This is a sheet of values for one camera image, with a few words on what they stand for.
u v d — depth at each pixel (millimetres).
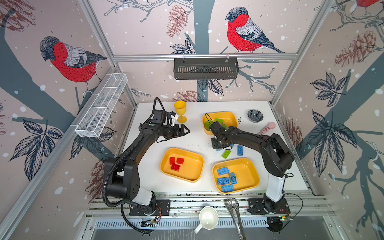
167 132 726
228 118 1097
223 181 815
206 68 1039
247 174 848
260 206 726
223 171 837
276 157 495
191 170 873
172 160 899
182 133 745
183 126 774
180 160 899
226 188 789
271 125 1041
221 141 711
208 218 698
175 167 857
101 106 784
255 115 1102
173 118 799
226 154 925
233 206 694
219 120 1097
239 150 922
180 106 1023
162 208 730
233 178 812
